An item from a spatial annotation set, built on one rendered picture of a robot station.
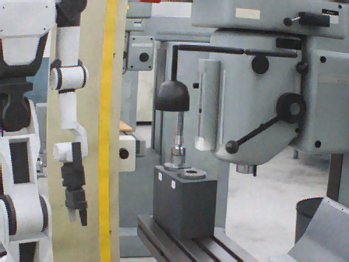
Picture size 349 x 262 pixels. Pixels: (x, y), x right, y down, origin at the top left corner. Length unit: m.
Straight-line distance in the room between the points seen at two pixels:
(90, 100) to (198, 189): 1.41
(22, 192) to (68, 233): 1.39
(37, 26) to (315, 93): 0.94
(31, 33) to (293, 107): 0.91
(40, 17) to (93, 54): 1.22
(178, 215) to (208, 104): 0.53
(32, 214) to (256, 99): 0.88
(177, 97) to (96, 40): 1.86
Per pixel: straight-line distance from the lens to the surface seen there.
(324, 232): 1.68
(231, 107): 1.27
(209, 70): 1.30
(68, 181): 1.93
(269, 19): 1.25
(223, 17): 1.22
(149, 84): 9.77
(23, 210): 1.80
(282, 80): 1.29
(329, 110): 1.35
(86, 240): 3.20
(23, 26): 1.79
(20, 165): 1.86
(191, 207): 1.72
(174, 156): 1.82
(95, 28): 2.98
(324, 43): 1.34
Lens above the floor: 1.61
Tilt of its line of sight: 11 degrees down
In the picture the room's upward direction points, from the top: 3 degrees clockwise
